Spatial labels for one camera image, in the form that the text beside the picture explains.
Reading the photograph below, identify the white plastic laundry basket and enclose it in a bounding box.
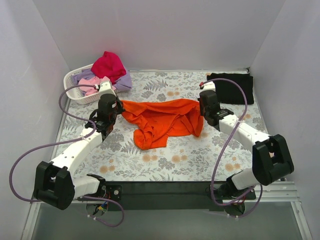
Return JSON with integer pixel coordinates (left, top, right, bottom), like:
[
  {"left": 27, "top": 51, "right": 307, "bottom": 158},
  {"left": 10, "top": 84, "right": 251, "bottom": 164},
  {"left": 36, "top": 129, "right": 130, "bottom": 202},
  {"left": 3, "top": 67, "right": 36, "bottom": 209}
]
[{"left": 63, "top": 63, "right": 121, "bottom": 105}]

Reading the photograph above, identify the magenta t shirt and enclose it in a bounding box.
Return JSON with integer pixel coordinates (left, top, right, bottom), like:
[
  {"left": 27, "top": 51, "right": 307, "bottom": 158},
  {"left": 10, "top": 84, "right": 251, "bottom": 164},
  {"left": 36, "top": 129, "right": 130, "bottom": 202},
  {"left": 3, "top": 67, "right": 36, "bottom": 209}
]
[{"left": 91, "top": 51, "right": 127, "bottom": 84}]

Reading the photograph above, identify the orange t shirt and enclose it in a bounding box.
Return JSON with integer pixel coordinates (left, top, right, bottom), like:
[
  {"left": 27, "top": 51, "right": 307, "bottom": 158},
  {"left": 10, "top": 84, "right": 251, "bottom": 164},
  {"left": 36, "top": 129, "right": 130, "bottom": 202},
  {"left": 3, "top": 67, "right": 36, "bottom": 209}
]
[{"left": 122, "top": 98, "right": 204, "bottom": 150}]

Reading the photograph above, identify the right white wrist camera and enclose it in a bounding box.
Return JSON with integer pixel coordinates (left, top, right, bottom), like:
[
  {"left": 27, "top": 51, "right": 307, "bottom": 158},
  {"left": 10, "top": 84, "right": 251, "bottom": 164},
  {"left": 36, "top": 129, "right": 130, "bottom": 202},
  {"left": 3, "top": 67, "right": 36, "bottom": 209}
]
[{"left": 199, "top": 81, "right": 216, "bottom": 92}]

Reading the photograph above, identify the floral table mat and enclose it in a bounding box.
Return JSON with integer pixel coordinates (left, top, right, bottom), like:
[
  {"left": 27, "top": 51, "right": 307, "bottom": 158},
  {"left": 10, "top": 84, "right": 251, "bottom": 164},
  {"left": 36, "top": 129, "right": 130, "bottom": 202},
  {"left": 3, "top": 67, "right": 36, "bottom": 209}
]
[{"left": 48, "top": 71, "right": 281, "bottom": 183}]

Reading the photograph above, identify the lavender t shirt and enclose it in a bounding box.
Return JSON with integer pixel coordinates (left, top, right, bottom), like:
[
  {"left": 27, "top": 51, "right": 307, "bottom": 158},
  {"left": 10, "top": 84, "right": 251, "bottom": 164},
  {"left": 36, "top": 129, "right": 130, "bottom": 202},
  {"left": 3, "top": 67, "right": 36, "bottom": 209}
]
[{"left": 71, "top": 68, "right": 132, "bottom": 92}]

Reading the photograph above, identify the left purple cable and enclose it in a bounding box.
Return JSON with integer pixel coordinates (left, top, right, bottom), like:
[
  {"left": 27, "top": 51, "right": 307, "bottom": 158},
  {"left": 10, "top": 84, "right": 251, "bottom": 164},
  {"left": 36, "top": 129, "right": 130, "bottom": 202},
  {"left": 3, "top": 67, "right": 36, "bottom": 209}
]
[{"left": 9, "top": 84, "right": 125, "bottom": 228}]

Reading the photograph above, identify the pink t shirt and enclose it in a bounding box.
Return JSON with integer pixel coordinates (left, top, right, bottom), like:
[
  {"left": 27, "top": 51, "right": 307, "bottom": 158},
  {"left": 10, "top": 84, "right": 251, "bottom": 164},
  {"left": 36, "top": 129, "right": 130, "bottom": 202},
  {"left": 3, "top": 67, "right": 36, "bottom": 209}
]
[{"left": 77, "top": 76, "right": 116, "bottom": 96}]

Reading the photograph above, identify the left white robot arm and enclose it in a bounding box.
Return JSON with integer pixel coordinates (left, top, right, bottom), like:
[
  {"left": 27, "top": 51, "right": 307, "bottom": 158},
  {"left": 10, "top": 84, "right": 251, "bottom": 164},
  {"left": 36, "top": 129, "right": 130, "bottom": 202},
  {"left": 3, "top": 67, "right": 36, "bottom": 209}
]
[{"left": 33, "top": 93, "right": 124, "bottom": 210}]

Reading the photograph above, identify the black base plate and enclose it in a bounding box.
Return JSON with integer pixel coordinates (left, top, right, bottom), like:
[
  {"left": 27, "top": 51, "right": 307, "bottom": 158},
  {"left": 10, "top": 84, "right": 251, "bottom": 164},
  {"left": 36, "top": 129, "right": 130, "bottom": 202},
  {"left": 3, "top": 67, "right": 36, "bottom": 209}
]
[{"left": 102, "top": 181, "right": 225, "bottom": 212}]

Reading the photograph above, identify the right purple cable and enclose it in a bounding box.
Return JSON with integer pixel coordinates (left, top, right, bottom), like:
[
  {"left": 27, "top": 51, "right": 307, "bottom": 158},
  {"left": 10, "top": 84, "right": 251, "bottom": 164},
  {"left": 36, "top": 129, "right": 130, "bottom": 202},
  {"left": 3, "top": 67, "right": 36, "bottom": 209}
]
[{"left": 202, "top": 78, "right": 264, "bottom": 220}]

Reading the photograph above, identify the folded black t shirt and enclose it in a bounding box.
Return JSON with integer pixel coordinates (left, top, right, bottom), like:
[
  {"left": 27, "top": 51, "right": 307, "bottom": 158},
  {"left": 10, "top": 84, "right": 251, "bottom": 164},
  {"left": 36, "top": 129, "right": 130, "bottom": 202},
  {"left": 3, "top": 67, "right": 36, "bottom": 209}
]
[{"left": 207, "top": 73, "right": 254, "bottom": 105}]

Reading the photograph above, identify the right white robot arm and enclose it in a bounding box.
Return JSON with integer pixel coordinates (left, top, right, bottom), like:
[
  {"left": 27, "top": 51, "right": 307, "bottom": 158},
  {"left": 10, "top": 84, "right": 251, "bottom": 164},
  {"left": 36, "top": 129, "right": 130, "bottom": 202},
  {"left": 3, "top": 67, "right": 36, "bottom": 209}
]
[{"left": 198, "top": 90, "right": 295, "bottom": 199}]

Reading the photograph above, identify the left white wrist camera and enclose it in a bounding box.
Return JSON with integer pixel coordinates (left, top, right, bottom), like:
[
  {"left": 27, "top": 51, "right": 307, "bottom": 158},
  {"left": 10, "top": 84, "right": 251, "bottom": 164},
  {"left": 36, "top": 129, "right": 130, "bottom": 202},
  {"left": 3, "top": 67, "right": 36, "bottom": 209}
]
[{"left": 95, "top": 80, "right": 116, "bottom": 96}]

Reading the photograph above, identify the purple cable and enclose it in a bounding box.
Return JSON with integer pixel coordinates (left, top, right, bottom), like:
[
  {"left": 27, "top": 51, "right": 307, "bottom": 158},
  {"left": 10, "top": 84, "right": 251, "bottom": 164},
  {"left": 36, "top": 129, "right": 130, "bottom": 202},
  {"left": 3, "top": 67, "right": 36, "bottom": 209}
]
[
  {"left": 9, "top": 84, "right": 125, "bottom": 228},
  {"left": 202, "top": 78, "right": 264, "bottom": 220}
]

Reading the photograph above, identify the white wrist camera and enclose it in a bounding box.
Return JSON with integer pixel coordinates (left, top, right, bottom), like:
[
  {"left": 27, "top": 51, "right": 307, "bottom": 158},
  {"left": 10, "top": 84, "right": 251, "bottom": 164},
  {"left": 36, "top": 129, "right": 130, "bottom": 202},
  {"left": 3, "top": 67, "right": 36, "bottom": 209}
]
[
  {"left": 199, "top": 81, "right": 216, "bottom": 92},
  {"left": 95, "top": 80, "right": 116, "bottom": 96}
]

